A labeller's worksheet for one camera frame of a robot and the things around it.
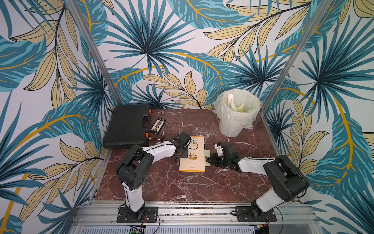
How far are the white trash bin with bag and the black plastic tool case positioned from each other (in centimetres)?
52

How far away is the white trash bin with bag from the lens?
834 mm

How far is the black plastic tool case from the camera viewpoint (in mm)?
943
